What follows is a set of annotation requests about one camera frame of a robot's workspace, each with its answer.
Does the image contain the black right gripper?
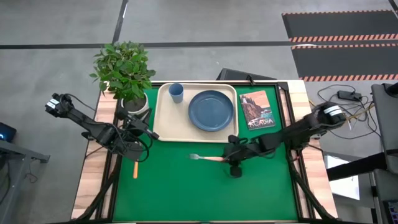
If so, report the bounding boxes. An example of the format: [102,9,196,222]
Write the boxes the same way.
[221,134,266,179]

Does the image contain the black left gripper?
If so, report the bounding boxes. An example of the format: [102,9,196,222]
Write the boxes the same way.
[123,107,160,141]

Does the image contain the fork with pink handle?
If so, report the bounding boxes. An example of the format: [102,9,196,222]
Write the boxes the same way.
[188,153,225,162]

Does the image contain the light blue ribbed cup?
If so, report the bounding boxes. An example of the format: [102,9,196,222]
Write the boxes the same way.
[168,82,185,104]

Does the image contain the dark blue round plate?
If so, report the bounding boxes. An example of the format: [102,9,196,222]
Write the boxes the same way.
[188,90,234,132]

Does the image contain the cream plastic tray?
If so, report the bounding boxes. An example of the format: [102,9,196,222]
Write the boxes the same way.
[152,82,239,144]

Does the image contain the white plant pot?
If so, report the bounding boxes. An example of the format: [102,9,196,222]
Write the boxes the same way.
[120,92,150,116]

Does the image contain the green table mat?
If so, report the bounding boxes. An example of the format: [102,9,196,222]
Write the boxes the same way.
[113,85,299,222]

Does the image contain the Acadia picture book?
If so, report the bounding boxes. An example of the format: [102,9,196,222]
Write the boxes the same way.
[239,90,277,131]

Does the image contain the green leafy plant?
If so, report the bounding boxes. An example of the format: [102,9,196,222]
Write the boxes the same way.
[89,40,157,102]

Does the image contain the black chair back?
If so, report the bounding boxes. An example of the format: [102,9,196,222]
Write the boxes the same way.
[216,67,278,82]

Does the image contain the white paper sheet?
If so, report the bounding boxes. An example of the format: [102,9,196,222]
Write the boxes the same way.
[324,154,361,201]

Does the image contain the black power adapter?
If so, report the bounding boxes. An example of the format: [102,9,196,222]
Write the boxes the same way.
[337,90,363,101]

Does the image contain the grey side desk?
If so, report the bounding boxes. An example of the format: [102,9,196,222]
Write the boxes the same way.
[0,139,51,224]

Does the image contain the black device with blue light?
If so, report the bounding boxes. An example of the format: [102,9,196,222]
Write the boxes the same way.
[0,121,17,143]

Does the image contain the black floor mat striped edge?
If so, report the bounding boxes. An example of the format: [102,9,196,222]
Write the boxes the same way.
[290,43,398,83]
[281,9,398,44]

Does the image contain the grey equipment cart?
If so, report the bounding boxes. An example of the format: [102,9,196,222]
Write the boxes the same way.
[326,82,398,224]

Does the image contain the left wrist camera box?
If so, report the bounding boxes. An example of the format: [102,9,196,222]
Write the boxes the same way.
[115,107,130,121]

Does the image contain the black floor cables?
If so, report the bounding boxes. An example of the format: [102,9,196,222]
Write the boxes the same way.
[316,83,382,141]

